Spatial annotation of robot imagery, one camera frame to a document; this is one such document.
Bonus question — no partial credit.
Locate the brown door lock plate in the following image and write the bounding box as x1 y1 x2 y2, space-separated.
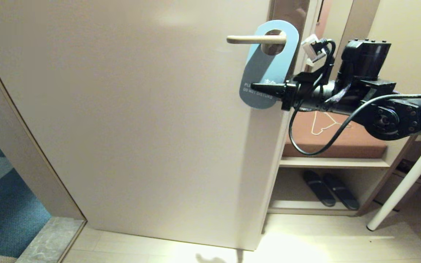
262 0 310 79

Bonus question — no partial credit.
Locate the dark slipper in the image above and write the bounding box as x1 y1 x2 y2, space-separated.
323 173 360 211
302 171 336 208

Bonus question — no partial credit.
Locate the white table leg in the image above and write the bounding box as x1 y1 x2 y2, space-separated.
366 135 421 232

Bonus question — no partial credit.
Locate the cream lever door handle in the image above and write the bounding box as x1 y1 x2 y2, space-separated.
227 33 287 45

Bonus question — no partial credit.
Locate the taupe framed wall mirror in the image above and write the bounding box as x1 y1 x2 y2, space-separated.
298 0 381 92

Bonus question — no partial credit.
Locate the white room door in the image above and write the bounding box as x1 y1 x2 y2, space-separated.
0 0 308 252

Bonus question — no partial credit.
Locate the cream bench shelf unit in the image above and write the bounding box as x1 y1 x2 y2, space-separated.
267 135 416 217

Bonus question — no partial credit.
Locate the smooth black right arm cable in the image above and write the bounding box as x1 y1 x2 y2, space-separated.
288 39 421 156

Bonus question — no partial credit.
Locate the brown bench cushion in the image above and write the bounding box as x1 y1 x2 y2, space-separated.
283 110 387 159

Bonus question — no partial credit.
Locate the white door hanger sign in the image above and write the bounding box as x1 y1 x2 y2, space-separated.
239 20 300 109

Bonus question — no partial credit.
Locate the white wire clothes hanger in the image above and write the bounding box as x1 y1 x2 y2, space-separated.
311 111 352 136

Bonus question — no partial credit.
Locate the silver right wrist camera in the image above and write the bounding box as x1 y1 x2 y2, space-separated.
301 34 330 66

